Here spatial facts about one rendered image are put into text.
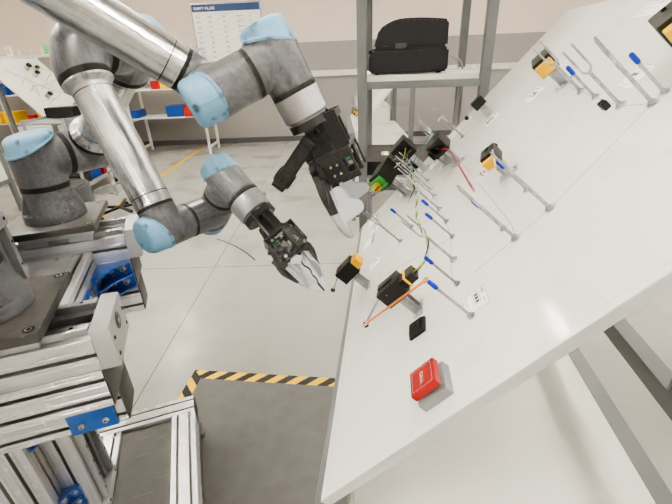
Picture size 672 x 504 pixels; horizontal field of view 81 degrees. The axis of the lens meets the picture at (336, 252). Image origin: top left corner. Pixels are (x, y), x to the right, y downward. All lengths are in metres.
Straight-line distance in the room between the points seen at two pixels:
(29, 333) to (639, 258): 0.87
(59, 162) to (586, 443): 1.41
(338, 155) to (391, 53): 1.08
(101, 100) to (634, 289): 0.89
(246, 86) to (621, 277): 0.55
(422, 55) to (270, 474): 1.77
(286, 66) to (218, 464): 1.66
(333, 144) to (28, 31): 9.40
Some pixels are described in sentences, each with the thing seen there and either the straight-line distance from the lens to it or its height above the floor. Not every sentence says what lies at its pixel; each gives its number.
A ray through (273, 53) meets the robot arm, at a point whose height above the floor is 1.55.
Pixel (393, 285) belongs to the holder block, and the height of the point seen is 1.14.
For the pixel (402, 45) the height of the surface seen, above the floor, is 1.56.
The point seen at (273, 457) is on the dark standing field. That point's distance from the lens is 1.94.
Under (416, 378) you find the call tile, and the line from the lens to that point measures 0.64.
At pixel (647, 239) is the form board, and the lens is 0.59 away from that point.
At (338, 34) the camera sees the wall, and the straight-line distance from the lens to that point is 8.17.
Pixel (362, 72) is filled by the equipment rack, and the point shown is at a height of 1.48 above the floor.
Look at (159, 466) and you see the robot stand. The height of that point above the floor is 0.21.
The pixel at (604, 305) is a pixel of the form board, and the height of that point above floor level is 1.27.
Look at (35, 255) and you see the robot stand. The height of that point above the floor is 1.08.
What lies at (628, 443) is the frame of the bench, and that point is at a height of 0.80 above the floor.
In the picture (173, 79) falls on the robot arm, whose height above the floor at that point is 1.51.
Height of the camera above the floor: 1.54
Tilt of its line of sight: 27 degrees down
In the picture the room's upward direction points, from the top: 2 degrees counter-clockwise
